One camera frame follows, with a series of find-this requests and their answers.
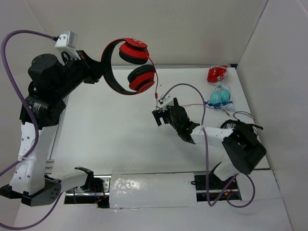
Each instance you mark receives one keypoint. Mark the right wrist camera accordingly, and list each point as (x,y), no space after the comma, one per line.
(165,102)

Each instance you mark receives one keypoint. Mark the white taped front panel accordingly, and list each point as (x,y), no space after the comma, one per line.
(152,190)

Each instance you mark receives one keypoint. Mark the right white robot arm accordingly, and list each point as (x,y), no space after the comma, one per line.
(241,150)

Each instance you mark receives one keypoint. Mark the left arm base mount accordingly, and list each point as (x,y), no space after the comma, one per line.
(89,189)

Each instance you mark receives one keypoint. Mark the aluminium table frame rail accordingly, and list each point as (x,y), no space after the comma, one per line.
(107,132)

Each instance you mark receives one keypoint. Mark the black wrapped headphones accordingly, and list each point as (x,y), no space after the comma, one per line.
(238,123)

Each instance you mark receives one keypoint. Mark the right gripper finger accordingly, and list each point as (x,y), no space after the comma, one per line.
(160,112)
(157,117)

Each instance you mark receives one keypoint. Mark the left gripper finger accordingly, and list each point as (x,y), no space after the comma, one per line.
(92,78)
(93,65)

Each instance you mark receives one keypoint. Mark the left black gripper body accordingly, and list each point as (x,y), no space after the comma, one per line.
(89,68)

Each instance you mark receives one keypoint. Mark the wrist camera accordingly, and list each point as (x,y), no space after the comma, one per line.
(67,39)
(165,102)

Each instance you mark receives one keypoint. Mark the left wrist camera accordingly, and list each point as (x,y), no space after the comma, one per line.
(67,39)

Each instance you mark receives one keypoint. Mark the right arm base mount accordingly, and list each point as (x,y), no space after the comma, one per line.
(215,187)

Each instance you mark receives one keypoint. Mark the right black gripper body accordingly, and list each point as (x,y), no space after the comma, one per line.
(165,114)

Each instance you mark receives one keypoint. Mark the teal headphones in bag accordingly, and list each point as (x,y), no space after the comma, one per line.
(221,98)

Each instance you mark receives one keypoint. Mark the wrapped red headphones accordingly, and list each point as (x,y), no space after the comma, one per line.
(217,73)

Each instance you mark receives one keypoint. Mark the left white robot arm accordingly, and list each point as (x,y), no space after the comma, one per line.
(52,80)

